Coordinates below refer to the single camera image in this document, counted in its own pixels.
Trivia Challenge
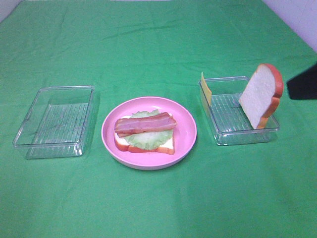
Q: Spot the pink round plate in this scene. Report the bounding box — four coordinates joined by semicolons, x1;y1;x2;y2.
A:
101;96;197;171

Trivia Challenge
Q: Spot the clear plastic tray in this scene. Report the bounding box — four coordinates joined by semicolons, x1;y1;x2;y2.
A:
199;76;279;146
12;86;95;159

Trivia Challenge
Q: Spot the green toy lettuce leaf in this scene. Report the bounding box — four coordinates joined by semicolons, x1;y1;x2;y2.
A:
121;109;174;151

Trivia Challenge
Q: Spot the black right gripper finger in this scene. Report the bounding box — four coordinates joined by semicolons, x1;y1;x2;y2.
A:
287;65;317;100

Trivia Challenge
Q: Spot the toy bread slice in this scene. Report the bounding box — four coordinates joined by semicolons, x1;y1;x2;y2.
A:
239;63;284;129
114;110;177;155

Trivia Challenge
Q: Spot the left clear plastic tray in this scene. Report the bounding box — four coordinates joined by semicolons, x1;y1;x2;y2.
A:
12;86;95;159

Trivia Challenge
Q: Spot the green tablecloth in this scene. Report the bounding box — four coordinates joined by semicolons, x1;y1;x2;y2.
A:
0;0;317;238

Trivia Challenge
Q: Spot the yellow toy cheese slice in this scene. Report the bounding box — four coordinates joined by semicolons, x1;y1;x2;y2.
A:
201;72;212;107

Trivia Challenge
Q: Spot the right clear plastic tray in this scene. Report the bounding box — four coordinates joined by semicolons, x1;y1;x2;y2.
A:
199;76;279;146

